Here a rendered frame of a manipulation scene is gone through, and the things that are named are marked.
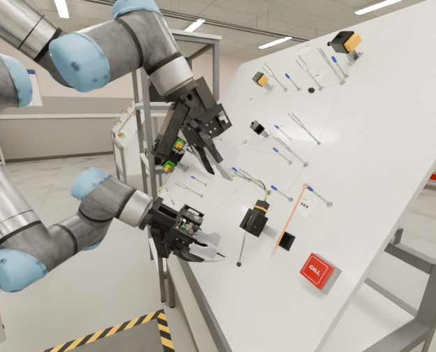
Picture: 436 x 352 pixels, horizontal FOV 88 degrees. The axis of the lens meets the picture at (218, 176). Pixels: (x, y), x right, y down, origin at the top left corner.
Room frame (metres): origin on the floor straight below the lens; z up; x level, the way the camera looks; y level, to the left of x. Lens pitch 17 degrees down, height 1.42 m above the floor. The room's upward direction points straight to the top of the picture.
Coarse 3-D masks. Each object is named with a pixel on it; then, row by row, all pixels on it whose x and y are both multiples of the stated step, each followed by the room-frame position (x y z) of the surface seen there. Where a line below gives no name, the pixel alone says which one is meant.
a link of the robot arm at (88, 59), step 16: (80, 32) 0.36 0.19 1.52; (96, 32) 0.36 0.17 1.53; (112, 32) 0.38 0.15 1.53; (128, 32) 0.39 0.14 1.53; (64, 48) 0.33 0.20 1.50; (80, 48) 0.34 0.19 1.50; (96, 48) 0.35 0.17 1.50; (112, 48) 0.37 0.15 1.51; (128, 48) 0.38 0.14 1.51; (64, 64) 0.34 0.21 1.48; (80, 64) 0.34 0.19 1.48; (96, 64) 0.35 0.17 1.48; (112, 64) 0.37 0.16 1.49; (128, 64) 0.39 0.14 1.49; (80, 80) 0.34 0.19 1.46; (96, 80) 0.36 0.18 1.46; (112, 80) 0.39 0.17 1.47
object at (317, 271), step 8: (312, 256) 0.39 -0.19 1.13; (304, 264) 0.40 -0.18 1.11; (312, 264) 0.38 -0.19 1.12; (320, 264) 0.37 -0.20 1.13; (328, 264) 0.37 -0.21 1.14; (304, 272) 0.38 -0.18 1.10; (312, 272) 0.37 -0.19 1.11; (320, 272) 0.36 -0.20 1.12; (328, 272) 0.36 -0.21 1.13; (312, 280) 0.36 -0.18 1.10; (320, 280) 0.35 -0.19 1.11; (320, 288) 0.35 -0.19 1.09
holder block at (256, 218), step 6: (252, 210) 0.53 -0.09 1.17; (246, 216) 0.53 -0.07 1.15; (252, 216) 0.52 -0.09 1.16; (258, 216) 0.51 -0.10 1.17; (264, 216) 0.52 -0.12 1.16; (246, 222) 0.52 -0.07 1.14; (252, 222) 0.50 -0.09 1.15; (258, 222) 0.51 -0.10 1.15; (264, 222) 0.52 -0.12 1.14; (246, 228) 0.50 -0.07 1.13; (252, 228) 0.50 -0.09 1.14; (258, 228) 0.51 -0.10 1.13; (252, 234) 0.50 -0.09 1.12; (258, 234) 0.50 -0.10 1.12
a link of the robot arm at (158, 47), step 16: (128, 0) 0.41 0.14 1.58; (144, 0) 0.42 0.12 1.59; (112, 16) 0.43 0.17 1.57; (128, 16) 0.41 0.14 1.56; (144, 16) 0.41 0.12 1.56; (160, 16) 0.44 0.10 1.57; (144, 32) 0.41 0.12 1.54; (160, 32) 0.42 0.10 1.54; (144, 48) 0.41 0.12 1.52; (160, 48) 0.42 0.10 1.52; (176, 48) 0.44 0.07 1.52; (144, 64) 0.43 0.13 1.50; (160, 64) 0.42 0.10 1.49
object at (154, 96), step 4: (148, 80) 1.59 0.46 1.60; (148, 84) 1.56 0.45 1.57; (152, 84) 1.47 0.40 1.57; (152, 88) 1.48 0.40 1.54; (152, 92) 1.47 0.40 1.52; (156, 92) 1.48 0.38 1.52; (152, 96) 1.47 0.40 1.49; (156, 96) 1.48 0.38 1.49; (160, 96) 1.49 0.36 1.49; (152, 100) 1.47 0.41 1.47; (156, 100) 1.48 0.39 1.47; (160, 100) 1.49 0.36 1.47
